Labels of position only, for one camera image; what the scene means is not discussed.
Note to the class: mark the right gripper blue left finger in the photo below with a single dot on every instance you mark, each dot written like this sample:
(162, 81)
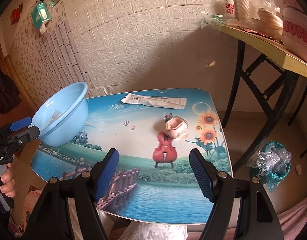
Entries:
(103, 172)

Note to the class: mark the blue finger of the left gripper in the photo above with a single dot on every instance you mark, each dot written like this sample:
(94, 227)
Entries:
(20, 124)

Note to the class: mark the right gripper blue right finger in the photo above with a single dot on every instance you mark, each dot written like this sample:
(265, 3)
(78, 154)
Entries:
(205, 173)

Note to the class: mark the light blue plastic basin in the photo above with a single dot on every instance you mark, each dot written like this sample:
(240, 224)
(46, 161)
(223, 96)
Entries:
(63, 115)

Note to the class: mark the pink plastic holder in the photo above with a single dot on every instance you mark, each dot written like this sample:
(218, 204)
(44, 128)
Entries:
(174, 126)

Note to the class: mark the white long paper packet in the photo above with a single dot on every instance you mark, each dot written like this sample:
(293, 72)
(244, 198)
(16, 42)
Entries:
(155, 101)

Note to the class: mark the person's left hand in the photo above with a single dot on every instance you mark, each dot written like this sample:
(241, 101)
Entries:
(8, 181)

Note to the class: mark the small table with scenery print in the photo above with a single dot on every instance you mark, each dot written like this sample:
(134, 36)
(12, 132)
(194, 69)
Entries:
(153, 181)

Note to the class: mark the green lined trash bin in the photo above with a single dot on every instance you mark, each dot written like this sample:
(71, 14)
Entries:
(271, 165)

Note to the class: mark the yellow folding table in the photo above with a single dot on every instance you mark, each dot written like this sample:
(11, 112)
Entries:
(271, 72)

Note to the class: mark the green printed plastic bag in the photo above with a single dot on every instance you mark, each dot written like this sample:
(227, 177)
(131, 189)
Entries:
(212, 20)

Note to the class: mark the bread in plastic bag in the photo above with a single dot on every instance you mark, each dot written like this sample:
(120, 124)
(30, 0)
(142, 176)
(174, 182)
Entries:
(270, 19)

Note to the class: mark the clear bottle red label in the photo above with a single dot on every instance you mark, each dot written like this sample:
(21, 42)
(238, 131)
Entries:
(229, 9)

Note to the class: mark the pink cute jug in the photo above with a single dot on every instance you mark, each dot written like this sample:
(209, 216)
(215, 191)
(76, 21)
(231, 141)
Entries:
(294, 33)

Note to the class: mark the white paper roll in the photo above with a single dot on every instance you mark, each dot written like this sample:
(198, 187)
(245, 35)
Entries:
(242, 10)

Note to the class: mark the green tissue box on wall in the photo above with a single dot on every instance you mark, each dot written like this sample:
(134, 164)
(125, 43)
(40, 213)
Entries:
(40, 17)

